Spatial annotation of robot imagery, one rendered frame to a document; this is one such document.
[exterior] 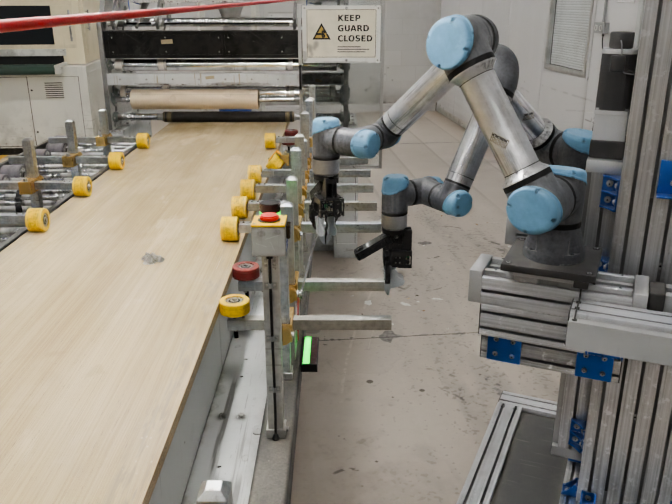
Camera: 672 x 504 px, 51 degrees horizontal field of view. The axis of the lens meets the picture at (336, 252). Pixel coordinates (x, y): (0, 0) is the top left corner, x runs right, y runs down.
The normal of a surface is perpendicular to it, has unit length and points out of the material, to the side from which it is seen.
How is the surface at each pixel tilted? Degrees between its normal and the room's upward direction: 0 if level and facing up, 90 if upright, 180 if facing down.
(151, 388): 0
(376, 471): 0
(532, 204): 97
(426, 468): 0
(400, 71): 90
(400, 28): 90
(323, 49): 90
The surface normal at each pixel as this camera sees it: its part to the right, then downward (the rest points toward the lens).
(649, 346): -0.40, 0.31
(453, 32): -0.65, 0.16
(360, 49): 0.00, 0.34
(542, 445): 0.00, -0.94
